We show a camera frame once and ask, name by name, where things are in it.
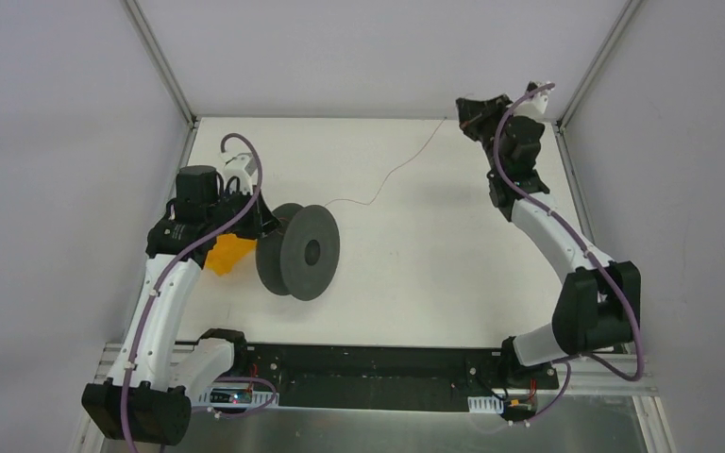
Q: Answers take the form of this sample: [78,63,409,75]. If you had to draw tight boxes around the black perforated cable spool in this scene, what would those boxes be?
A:
[255,203,341,301]

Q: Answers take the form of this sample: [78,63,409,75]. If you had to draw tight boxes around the right white cable duct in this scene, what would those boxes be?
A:
[467,395,504,414]

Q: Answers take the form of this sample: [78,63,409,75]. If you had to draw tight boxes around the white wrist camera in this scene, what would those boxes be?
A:
[222,152,258,195]
[514,81,554,121]

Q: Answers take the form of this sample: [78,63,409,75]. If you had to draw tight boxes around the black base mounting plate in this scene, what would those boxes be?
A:
[218,343,559,412]

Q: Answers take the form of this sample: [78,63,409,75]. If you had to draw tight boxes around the thin red wire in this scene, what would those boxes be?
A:
[275,118,448,227]

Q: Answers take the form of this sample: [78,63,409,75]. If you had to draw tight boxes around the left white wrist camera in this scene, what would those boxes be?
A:
[222,152,258,195]

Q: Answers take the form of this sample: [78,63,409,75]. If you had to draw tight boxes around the white cable duct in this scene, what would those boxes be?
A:
[467,395,504,414]
[192,387,279,411]

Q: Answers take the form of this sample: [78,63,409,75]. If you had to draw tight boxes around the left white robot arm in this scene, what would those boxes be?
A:
[81,165,277,445]

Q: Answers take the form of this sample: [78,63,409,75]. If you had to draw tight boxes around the left white cable duct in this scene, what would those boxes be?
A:
[192,387,279,411]

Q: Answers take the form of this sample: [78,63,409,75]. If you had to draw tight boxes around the yellow plastic bin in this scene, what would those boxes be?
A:
[205,234,257,276]

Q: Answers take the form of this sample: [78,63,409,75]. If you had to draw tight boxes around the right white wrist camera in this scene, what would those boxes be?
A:
[514,81,554,121]

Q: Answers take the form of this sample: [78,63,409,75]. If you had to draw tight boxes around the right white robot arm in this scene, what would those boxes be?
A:
[455,94,641,387]

